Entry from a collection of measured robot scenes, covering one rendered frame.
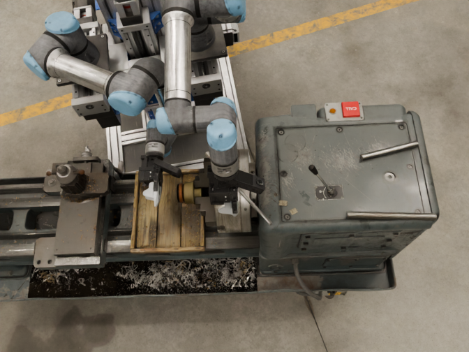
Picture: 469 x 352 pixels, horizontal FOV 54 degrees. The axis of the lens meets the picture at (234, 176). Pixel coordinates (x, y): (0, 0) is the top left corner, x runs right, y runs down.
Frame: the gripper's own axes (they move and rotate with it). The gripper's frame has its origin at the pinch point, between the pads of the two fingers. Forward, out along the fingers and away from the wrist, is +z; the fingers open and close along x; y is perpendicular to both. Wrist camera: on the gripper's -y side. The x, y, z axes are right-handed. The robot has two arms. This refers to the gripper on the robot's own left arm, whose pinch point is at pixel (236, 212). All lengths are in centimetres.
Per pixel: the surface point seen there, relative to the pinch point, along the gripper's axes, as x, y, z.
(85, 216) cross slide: -25, 63, 31
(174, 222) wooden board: -27, 28, 40
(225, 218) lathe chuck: -10.6, 4.8, 16.8
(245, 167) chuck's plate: -23.4, -2.7, 4.2
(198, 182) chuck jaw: -25.9, 15.1, 14.1
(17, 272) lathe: -26, 109, 74
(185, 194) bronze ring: -22.7, 20.2, 16.9
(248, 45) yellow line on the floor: -209, -5, 69
